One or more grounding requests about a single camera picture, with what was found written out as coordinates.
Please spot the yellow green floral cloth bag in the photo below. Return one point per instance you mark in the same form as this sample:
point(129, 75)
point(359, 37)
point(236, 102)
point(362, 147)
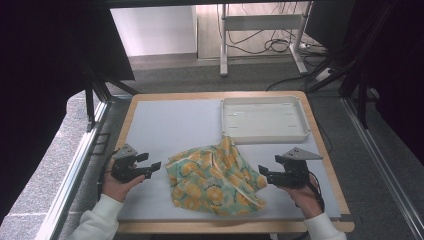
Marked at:
point(213, 180)

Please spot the black metal stand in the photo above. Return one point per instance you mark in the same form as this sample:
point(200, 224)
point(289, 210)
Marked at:
point(89, 100)
point(361, 96)

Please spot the aluminium floor rail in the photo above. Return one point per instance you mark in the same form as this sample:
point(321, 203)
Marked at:
point(386, 173)
point(71, 180)

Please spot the person's left hand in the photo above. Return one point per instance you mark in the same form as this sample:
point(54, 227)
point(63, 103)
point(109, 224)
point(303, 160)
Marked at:
point(115, 188)

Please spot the person's right hand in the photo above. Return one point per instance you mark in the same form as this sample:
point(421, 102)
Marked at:
point(306, 200)

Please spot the white plastic tray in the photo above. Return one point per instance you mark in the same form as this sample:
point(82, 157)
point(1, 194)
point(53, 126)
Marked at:
point(265, 118)

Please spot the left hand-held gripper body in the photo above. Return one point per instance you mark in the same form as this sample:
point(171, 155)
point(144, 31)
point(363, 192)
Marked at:
point(124, 166)

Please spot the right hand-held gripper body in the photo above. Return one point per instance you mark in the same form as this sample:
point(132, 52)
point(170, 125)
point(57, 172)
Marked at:
point(296, 173)

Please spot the black curtain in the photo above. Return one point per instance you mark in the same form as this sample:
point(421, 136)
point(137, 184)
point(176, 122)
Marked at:
point(400, 66)
point(40, 73)

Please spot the white metal desk frame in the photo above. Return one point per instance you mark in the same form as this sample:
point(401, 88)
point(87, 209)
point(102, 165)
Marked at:
point(260, 22)

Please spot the white power strip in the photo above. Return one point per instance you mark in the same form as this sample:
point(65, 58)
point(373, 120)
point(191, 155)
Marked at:
point(312, 47)

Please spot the white cabinet panel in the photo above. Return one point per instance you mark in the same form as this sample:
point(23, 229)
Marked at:
point(153, 30)

